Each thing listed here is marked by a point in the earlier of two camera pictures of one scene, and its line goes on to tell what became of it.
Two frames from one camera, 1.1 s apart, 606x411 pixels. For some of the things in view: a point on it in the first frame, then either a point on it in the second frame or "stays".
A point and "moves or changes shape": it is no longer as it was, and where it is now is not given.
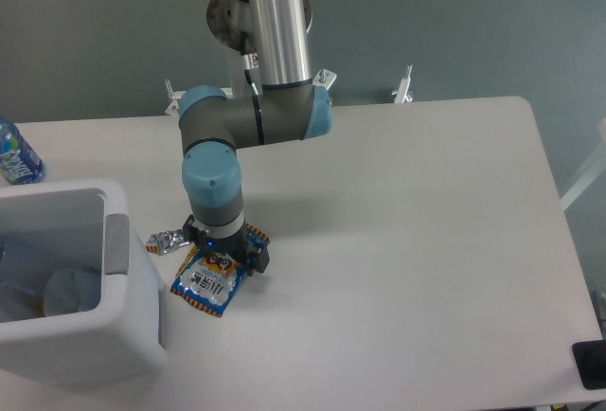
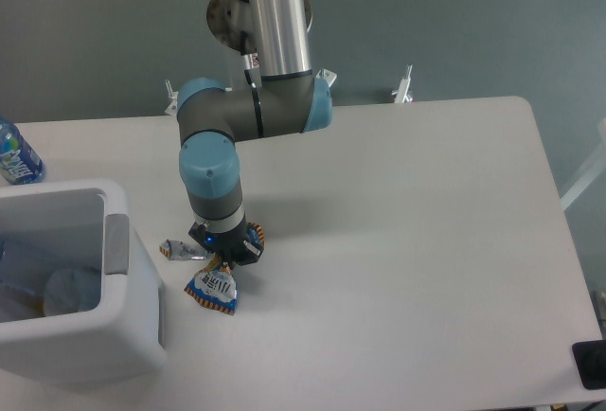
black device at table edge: [590, 361] stays
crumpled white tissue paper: [62, 293] stays
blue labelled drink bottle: [19, 162] stays
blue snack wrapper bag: [209, 281] moves or changes shape
